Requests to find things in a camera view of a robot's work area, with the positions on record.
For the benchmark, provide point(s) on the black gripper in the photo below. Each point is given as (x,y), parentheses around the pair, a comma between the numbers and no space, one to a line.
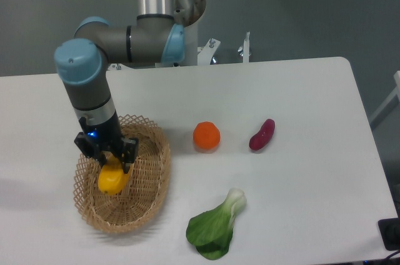
(107,136)

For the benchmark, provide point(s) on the yellow mango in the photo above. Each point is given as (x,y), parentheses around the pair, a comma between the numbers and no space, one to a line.
(111,179)

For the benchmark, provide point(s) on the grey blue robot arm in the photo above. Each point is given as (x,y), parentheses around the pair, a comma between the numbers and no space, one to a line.
(157,37)

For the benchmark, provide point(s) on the woven wicker basket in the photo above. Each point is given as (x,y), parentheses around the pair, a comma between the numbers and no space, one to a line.
(116,202)

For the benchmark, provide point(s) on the orange tangerine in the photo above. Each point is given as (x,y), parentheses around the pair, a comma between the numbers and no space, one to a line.
(206,135)

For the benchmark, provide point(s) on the green bok choy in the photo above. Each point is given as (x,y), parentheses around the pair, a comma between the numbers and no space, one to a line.
(211,231)

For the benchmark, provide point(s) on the purple sweet potato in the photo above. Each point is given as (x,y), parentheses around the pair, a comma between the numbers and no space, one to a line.
(263,136)

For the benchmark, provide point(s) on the black device at table edge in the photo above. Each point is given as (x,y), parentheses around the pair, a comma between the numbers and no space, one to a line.
(389,229)

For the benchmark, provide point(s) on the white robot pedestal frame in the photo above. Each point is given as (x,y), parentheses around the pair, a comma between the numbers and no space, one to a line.
(205,55)

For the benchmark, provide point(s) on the white frame at right edge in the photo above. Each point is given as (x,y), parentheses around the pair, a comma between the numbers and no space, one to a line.
(386,107)

